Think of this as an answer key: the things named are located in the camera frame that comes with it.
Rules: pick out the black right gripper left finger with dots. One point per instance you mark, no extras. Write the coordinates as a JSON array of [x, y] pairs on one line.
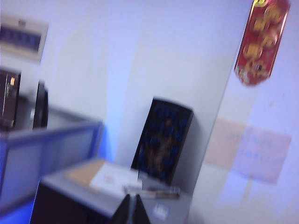
[[123, 214]]

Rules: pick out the black box of blue roses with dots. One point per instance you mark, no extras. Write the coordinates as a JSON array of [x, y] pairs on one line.
[[163, 140]]

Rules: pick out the grey framed office partition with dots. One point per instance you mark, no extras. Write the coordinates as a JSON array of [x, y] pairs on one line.
[[46, 144]]

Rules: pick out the brown kraft envelope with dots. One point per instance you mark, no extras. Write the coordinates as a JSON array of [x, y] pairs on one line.
[[81, 172]]

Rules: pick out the black Midea microwave oven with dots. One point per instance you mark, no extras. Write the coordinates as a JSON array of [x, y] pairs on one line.
[[180, 210]]

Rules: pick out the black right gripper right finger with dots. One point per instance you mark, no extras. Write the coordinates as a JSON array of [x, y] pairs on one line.
[[140, 214]]

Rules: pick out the large white paper sheet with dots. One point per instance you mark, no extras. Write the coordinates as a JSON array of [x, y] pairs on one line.
[[114, 177]]

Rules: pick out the red gold hanging decoration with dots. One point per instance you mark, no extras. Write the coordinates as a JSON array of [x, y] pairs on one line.
[[261, 42]]

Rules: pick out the pink paper wall notice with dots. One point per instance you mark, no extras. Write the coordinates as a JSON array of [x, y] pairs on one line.
[[222, 142]]

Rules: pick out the black computer monitor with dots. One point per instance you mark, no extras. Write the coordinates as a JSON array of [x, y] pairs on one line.
[[40, 105]]

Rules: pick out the pale lavender paper wall notice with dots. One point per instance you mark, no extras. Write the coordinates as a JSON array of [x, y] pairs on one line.
[[264, 156]]

